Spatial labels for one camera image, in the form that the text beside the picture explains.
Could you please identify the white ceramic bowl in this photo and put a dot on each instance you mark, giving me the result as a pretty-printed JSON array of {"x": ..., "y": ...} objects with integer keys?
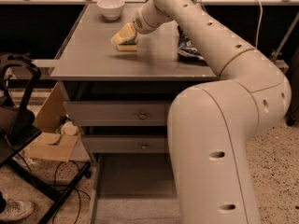
[{"x": 111, "y": 9}]

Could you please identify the cardboard box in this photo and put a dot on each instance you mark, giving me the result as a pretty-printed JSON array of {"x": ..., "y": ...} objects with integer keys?
[{"x": 52, "y": 144}]

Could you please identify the blue chip bag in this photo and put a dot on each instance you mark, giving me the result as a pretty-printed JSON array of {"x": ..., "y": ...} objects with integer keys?
[{"x": 186, "y": 49}]

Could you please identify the metal diagonal strut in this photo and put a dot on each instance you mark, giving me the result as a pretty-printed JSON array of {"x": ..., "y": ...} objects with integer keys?
[{"x": 276, "y": 52}]

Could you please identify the grey middle drawer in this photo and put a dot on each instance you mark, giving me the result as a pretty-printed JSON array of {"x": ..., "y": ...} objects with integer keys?
[{"x": 126, "y": 139}]

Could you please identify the white plastic container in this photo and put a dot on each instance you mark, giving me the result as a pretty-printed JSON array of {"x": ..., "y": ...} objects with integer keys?
[{"x": 69, "y": 129}]

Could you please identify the white sneaker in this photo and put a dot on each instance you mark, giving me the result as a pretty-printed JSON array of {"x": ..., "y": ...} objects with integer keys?
[{"x": 14, "y": 210}]

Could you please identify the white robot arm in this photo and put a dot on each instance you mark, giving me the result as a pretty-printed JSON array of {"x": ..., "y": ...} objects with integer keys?
[{"x": 209, "y": 124}]

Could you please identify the grey top drawer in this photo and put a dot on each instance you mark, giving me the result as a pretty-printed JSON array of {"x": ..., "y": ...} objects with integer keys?
[{"x": 117, "y": 103}]

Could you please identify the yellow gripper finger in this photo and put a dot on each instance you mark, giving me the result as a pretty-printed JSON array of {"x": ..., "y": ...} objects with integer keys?
[{"x": 125, "y": 36}]

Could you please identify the grey drawer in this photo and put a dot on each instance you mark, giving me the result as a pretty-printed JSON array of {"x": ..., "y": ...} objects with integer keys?
[
  {"x": 126, "y": 139},
  {"x": 117, "y": 103},
  {"x": 134, "y": 189}
]

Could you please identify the black chair frame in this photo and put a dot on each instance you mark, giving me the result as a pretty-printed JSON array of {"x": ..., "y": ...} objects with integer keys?
[{"x": 18, "y": 131}]

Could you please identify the grey bottom drawer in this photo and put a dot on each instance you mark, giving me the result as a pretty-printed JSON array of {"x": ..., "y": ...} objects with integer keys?
[{"x": 134, "y": 189}]

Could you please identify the green and yellow sponge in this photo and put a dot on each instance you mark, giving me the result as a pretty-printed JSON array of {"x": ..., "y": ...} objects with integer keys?
[{"x": 128, "y": 45}]

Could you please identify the grey drawer cabinet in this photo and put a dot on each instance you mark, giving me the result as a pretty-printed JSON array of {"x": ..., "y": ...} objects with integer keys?
[{"x": 89, "y": 56}]

